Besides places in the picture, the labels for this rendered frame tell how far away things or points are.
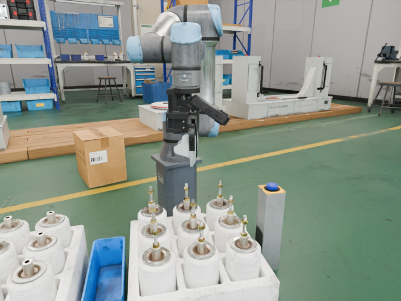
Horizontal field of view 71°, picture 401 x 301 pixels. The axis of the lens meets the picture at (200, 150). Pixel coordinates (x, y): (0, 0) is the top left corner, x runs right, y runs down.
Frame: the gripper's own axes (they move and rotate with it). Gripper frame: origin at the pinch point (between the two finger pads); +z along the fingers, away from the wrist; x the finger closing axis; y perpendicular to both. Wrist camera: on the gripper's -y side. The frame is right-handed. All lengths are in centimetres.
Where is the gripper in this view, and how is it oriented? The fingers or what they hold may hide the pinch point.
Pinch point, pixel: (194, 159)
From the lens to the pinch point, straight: 79.8
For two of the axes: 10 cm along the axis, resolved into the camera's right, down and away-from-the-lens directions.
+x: -1.1, 3.0, -9.5
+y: -9.9, -0.3, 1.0
